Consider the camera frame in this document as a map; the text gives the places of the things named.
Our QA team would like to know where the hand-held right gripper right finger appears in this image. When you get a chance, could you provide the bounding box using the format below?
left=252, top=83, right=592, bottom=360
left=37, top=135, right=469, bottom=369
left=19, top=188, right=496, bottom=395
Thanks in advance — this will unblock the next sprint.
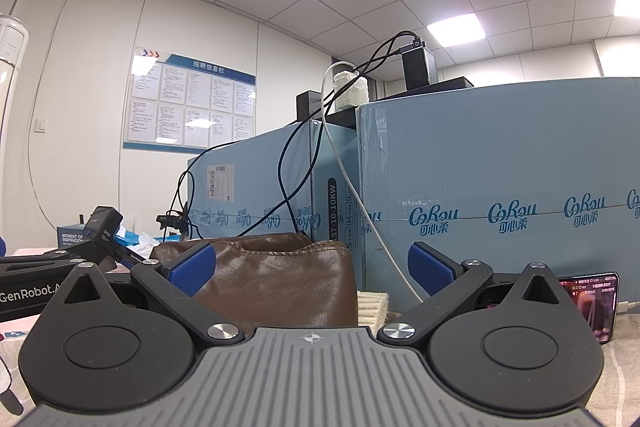
left=377, top=243, right=583, bottom=343

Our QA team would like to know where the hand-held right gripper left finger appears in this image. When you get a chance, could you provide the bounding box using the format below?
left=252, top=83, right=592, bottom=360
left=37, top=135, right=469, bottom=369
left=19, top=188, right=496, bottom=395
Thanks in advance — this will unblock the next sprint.
left=42, top=243, right=246, bottom=345

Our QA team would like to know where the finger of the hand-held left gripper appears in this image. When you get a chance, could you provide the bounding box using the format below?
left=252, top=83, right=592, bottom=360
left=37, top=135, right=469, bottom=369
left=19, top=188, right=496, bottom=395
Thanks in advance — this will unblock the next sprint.
left=112, top=246, right=162, bottom=267

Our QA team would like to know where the blue tissue pack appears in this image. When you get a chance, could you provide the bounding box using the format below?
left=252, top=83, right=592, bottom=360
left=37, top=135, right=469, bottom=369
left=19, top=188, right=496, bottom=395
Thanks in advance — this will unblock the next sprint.
left=116, top=229, right=163, bottom=260

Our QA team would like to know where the small dark blue box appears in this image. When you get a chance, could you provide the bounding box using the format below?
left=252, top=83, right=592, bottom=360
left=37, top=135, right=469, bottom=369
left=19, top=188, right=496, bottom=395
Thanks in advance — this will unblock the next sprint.
left=56, top=223, right=92, bottom=250

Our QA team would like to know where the cream knitted cloth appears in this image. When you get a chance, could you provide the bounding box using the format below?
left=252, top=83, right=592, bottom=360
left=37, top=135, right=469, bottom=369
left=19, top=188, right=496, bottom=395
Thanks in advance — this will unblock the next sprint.
left=356, top=291, right=392, bottom=330

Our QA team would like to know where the brown leather garment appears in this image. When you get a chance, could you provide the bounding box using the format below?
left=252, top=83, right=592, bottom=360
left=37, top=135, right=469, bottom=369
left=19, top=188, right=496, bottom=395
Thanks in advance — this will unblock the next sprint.
left=150, top=233, right=360, bottom=330

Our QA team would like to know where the small blue cardboard box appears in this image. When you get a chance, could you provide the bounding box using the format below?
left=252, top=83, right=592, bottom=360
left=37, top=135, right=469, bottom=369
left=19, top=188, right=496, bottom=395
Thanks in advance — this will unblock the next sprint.
left=187, top=119, right=368, bottom=253

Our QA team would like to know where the large blue cardboard box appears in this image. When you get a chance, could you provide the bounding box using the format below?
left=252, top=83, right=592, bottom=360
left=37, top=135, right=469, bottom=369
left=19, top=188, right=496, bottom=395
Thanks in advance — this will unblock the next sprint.
left=356, top=77, right=640, bottom=303

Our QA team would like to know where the smartphone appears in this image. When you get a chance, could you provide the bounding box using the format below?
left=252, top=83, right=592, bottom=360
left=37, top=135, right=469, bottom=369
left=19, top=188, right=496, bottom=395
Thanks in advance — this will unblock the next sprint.
left=557, top=272, right=621, bottom=345

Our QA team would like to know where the small black box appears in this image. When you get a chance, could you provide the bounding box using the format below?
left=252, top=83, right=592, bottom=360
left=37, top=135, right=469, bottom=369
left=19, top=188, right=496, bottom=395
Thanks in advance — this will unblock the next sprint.
left=296, top=90, right=326, bottom=122

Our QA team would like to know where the black power adapter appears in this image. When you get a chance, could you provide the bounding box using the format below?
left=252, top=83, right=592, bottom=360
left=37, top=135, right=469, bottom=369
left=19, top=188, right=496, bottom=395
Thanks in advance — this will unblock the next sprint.
left=402, top=39, right=438, bottom=92

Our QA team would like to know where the white air conditioner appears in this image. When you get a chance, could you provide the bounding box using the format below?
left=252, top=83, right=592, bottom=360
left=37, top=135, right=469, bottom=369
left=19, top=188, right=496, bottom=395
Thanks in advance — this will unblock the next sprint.
left=0, top=13, right=27, bottom=168

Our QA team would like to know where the black cable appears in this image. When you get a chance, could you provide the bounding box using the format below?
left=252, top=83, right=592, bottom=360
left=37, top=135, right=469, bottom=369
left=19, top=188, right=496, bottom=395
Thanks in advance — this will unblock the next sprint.
left=170, top=107, right=331, bottom=240
left=277, top=31, right=426, bottom=238

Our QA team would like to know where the wall notice board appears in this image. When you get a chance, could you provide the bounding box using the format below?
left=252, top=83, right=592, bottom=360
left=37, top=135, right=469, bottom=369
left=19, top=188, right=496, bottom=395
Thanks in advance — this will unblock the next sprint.
left=122, top=46, right=257, bottom=155

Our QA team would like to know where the white charging cable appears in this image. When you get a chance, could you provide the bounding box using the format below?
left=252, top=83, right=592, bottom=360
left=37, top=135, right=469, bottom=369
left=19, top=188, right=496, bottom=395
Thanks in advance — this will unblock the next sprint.
left=321, top=62, right=640, bottom=310

